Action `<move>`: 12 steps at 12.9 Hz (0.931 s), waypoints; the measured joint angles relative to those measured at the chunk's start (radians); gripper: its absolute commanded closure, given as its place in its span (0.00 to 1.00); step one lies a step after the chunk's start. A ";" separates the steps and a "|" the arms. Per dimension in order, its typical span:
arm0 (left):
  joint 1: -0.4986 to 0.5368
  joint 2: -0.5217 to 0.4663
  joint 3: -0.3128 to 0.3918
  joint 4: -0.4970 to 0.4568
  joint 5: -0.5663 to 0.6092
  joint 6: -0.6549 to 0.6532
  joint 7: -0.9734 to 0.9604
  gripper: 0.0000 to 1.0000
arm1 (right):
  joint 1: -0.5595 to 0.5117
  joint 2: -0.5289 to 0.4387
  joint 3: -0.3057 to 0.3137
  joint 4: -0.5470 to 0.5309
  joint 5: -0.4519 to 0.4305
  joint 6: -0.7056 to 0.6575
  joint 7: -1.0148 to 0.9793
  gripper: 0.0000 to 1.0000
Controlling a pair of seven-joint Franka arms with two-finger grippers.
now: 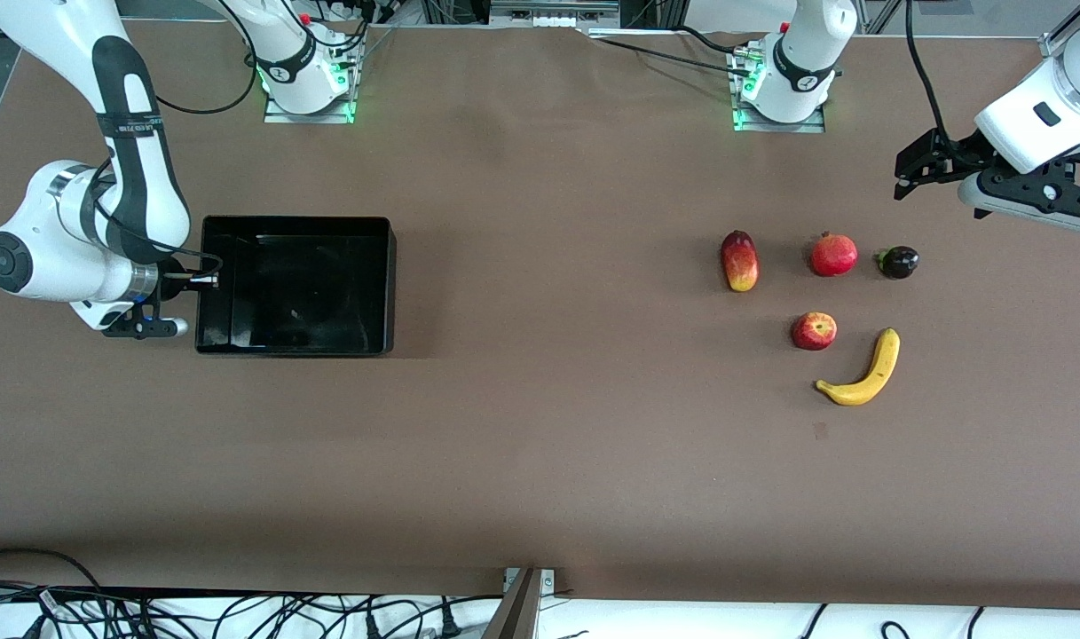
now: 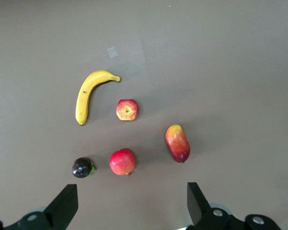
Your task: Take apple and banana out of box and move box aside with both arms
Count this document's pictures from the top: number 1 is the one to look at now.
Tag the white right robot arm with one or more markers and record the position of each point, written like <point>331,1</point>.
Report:
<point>56,231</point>

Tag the red yellow mango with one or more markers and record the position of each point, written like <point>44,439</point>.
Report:
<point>739,262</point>

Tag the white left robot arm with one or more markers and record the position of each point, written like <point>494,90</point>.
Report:
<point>1036,115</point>

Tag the yellow banana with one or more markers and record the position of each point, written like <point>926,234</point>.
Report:
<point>877,373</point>

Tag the dark purple mangosteen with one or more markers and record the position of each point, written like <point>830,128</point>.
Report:
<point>900,263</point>

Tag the black rectangular plastic box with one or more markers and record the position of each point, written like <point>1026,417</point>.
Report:
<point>295,284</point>

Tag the metal corner bracket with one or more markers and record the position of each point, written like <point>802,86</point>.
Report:
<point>548,581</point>

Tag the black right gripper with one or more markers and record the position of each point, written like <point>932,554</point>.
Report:
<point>173,272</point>

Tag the red apple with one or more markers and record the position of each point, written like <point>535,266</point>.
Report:
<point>814,331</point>

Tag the grey aluminium bar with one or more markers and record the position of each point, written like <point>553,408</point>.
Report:
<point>515,612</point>

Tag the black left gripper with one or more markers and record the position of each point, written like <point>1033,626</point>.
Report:
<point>959,157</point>

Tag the red pomegranate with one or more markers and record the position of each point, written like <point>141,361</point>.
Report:
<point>834,255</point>

